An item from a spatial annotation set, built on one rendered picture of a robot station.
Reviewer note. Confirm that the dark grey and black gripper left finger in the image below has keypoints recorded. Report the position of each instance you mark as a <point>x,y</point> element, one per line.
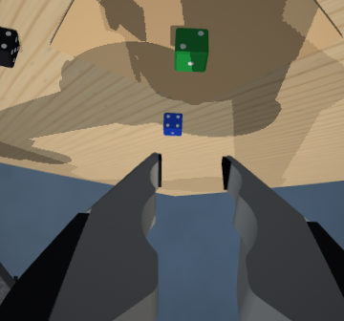
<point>100,267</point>

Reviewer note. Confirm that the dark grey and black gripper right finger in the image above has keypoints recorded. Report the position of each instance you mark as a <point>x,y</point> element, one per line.
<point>294,270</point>

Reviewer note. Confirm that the tan square mat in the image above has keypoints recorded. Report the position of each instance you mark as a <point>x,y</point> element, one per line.
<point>246,39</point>

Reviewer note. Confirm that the black die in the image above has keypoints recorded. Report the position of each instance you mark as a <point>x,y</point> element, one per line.
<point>9,47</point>

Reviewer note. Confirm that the blue die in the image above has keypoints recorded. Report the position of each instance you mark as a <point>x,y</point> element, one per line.
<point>172,124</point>

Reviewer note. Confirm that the green die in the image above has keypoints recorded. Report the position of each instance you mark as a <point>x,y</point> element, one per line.
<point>191,50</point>

